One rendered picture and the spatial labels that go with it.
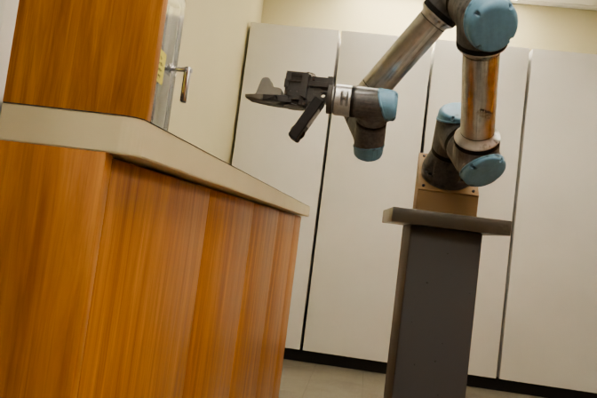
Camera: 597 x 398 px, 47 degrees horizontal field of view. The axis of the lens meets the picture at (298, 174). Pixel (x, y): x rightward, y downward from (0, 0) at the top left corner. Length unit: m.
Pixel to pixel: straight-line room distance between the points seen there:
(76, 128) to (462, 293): 1.42
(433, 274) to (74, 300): 1.36
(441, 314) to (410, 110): 2.73
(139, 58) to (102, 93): 0.10
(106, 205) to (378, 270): 3.80
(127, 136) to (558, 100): 4.14
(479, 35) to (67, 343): 1.12
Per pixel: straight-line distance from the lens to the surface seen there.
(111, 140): 0.72
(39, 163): 0.75
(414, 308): 1.95
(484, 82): 1.67
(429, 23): 1.71
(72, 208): 0.73
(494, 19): 1.57
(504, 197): 4.55
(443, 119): 1.90
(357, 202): 4.47
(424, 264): 1.95
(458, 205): 2.01
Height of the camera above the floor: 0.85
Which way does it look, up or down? 5 degrees up
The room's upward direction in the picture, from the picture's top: 7 degrees clockwise
